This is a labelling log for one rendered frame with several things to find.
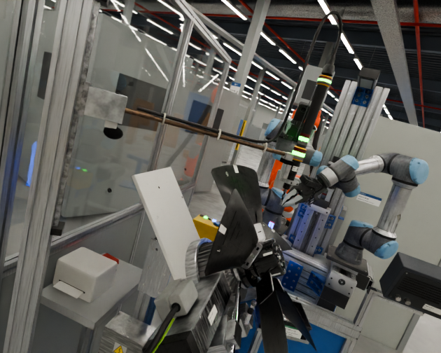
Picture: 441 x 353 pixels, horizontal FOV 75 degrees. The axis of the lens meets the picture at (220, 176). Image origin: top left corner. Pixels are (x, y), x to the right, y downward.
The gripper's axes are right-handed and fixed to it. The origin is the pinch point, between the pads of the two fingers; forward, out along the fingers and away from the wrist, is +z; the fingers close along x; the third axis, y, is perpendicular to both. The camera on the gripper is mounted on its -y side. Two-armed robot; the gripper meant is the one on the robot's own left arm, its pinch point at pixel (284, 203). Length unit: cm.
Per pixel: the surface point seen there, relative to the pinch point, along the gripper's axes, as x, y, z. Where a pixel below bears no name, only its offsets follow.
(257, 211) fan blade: -8.9, -20.6, 11.5
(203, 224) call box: 20.6, 7.9, 37.6
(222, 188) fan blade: -0.7, -32.0, 17.0
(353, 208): 47, 152, -64
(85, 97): 7, -80, 31
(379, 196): 42, 149, -88
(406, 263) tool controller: -37, 35, -29
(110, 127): 5, -71, 31
